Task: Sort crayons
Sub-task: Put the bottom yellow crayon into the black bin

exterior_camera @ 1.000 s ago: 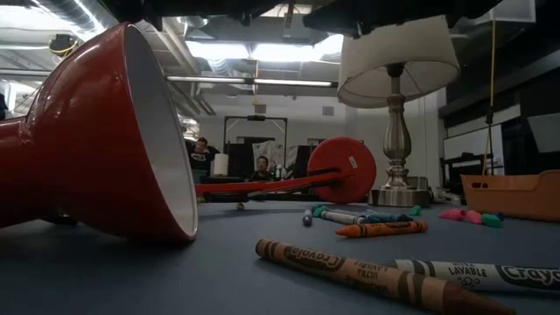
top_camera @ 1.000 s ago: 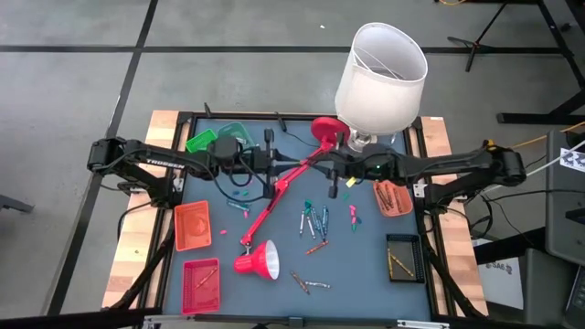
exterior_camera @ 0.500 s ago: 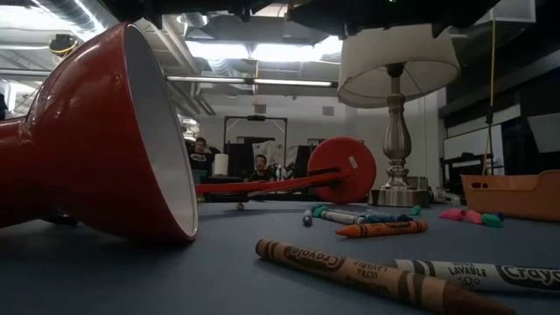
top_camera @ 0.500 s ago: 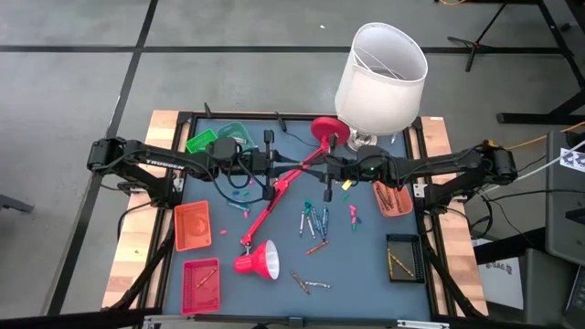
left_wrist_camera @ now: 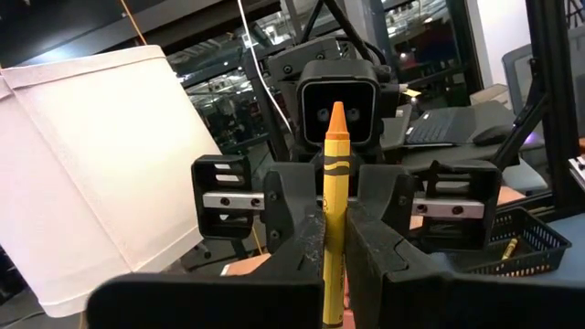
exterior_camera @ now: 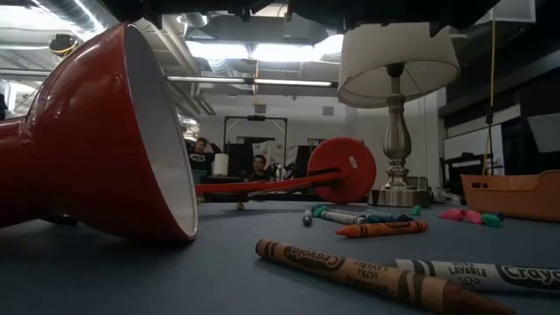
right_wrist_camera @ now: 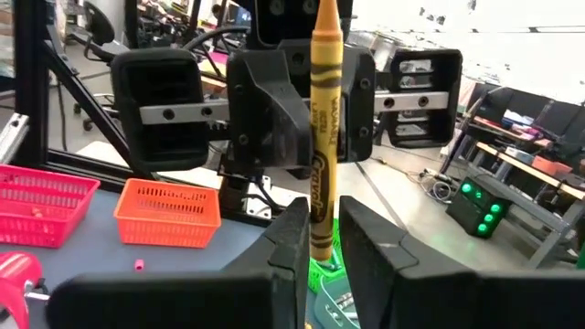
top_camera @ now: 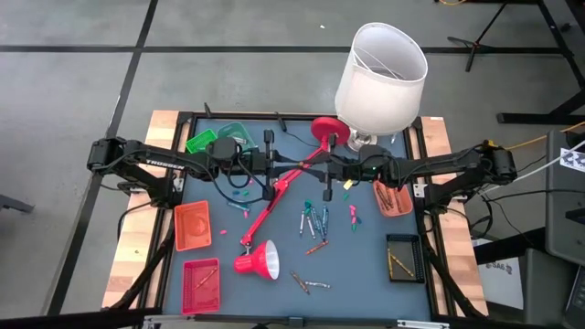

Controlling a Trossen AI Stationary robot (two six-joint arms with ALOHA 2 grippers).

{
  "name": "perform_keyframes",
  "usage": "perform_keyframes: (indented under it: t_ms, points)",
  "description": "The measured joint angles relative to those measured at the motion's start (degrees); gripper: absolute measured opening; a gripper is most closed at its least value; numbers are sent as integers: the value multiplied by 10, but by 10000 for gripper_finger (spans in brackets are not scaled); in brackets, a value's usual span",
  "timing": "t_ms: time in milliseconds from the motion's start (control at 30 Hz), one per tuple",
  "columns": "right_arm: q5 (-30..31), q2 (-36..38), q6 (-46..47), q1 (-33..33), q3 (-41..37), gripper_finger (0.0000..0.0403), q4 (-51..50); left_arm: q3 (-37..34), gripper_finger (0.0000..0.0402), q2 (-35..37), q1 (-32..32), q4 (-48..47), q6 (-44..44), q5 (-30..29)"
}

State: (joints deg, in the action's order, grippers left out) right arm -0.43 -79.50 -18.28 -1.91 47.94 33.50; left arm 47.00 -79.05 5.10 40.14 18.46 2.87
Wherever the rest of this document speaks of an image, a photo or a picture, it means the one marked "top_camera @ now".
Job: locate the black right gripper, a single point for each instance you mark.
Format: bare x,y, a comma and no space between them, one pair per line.
345,168

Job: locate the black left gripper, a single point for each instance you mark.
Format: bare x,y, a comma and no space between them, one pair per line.
258,163

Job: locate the orange crayon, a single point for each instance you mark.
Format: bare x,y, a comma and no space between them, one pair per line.
316,248

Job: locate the yellow crayon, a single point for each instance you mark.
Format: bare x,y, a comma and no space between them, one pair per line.
390,262
403,265

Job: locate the red-orange crayon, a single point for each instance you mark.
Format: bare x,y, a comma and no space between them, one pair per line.
205,278

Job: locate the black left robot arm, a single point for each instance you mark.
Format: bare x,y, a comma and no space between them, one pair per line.
151,160

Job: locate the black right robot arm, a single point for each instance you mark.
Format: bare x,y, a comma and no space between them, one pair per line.
434,164

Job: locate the red desk lamp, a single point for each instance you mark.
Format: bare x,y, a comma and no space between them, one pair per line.
331,128

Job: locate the teal eraser cap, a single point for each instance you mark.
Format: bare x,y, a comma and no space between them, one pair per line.
308,204

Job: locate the black power plug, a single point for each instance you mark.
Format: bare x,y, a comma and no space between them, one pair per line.
281,123

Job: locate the teal plastic bin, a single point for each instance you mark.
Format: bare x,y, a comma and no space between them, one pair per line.
237,130

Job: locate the green mesh basket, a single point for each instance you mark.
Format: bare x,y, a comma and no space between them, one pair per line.
198,141

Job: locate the orange plastic bin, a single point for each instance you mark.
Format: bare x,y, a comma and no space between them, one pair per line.
402,211

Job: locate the white-shade table lamp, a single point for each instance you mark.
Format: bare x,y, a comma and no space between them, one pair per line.
379,91

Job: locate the orange mesh basket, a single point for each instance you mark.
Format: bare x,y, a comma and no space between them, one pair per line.
192,228

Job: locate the black mesh basket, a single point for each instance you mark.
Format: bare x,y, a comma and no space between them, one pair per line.
407,244

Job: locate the red mesh basket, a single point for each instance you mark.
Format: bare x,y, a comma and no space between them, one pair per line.
201,299

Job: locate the wooden side board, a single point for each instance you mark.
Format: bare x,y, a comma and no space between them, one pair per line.
130,256
459,256

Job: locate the black tripod stand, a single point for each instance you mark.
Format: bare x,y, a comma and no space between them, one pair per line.
477,45

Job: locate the white cardboard box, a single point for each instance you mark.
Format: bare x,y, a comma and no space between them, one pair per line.
498,283

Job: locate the grey cabinet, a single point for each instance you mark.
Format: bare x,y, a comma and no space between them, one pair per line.
564,219

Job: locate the black-white marker tag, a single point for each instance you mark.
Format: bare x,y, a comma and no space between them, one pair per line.
573,160

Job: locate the dark grey tower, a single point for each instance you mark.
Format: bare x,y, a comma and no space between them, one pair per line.
544,288

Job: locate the black rig beam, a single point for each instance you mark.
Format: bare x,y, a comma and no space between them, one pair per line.
68,320

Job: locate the grey furniture foot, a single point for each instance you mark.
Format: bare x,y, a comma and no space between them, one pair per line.
16,203

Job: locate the black desk frame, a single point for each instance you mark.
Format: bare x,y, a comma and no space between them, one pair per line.
539,118

